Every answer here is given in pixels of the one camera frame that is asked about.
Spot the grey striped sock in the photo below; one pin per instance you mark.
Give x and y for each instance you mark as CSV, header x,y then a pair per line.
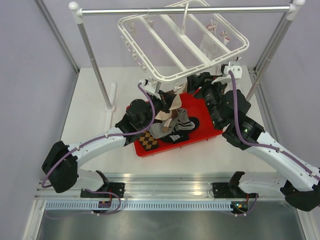
x,y
183,120
160,130

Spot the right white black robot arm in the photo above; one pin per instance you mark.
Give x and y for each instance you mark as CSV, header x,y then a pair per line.
x,y
298,182

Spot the red plastic bin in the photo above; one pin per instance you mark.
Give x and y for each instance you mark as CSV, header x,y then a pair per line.
x,y
195,108

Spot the metal clothes rack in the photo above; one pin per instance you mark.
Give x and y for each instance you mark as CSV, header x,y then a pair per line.
x,y
174,16

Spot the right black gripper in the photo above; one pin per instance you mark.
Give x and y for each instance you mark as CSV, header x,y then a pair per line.
x,y
194,81

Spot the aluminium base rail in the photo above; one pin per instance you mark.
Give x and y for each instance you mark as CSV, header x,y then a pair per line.
x,y
191,186

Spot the beige brown striped sock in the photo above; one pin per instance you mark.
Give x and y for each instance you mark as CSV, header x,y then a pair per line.
x,y
172,103
166,125

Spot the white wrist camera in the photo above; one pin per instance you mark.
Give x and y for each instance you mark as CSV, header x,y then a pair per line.
x,y
224,76
151,86

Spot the grey striped sock front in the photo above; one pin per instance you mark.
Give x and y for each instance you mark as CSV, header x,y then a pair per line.
x,y
160,130

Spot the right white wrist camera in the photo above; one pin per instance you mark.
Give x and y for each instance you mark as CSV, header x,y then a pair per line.
x,y
224,76

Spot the brown argyle sock in bin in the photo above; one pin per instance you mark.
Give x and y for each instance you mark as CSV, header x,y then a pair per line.
x,y
148,142

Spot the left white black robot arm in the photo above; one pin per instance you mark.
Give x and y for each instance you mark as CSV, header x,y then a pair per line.
x,y
62,164

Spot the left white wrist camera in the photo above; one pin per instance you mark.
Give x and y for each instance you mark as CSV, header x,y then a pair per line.
x,y
151,86

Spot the grey striped sock back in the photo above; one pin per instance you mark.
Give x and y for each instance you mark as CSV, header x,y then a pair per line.
x,y
183,120

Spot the white slotted cable duct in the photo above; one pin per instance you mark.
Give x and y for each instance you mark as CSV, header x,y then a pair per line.
x,y
135,205

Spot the white clip sock hanger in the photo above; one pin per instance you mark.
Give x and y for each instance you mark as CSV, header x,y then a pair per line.
x,y
170,47

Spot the white glove with red trim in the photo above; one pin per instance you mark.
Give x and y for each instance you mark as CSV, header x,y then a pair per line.
x,y
211,48

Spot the black blue sock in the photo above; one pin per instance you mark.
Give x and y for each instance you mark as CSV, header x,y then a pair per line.
x,y
181,131

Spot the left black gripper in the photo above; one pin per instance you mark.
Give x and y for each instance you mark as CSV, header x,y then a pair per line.
x,y
166,100

